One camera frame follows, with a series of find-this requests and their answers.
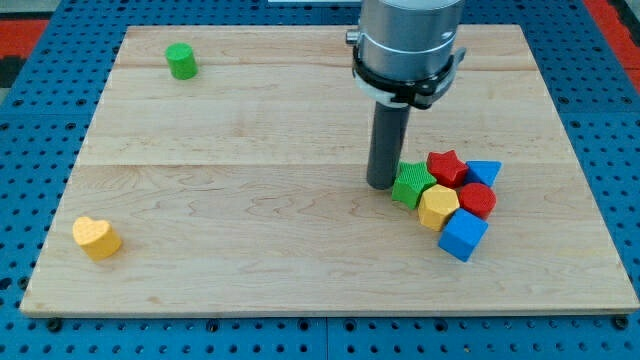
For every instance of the yellow heart block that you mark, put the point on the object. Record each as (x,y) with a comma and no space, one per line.
(97,238)

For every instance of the red cylinder block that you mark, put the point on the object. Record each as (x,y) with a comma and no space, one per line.
(478,199)

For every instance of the yellow hexagon block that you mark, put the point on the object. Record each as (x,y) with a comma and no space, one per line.
(437,205)

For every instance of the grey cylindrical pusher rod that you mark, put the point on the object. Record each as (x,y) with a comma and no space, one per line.
(387,138)

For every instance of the blue triangle block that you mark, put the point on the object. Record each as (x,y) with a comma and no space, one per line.
(482,171)

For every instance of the green star block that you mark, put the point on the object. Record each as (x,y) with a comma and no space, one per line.
(411,181)

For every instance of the blue cube block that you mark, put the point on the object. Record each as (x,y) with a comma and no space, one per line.
(462,234)

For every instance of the wooden board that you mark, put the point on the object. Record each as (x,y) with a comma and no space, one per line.
(241,192)

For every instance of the red star block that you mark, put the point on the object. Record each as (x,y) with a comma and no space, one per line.
(447,168)

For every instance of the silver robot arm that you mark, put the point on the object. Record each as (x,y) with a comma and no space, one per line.
(405,40)

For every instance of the green cylinder block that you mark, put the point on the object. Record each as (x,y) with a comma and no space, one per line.
(181,61)

